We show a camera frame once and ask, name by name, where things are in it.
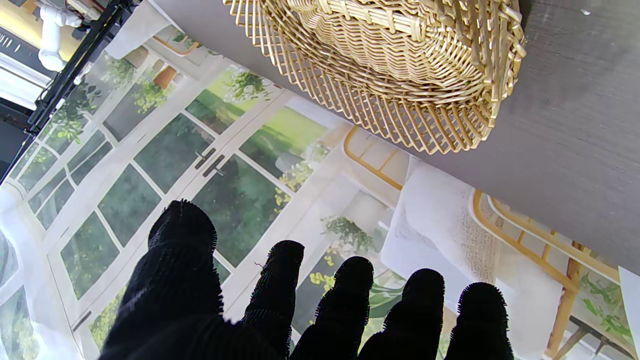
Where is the black metal frame pole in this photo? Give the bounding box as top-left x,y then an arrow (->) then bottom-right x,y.
0,0 -> 138,181

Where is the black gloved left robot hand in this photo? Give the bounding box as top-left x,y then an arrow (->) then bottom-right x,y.
97,199 -> 516,360

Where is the oval wicker basket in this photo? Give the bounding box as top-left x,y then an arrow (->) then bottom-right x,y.
223,0 -> 527,155

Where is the white sheet corner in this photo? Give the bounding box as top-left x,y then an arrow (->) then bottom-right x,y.
618,265 -> 640,346

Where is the printed garden room backdrop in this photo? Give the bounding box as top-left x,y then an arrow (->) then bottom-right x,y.
0,0 -> 640,360

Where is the white pipe fitting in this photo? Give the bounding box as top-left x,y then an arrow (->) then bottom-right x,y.
37,0 -> 83,72

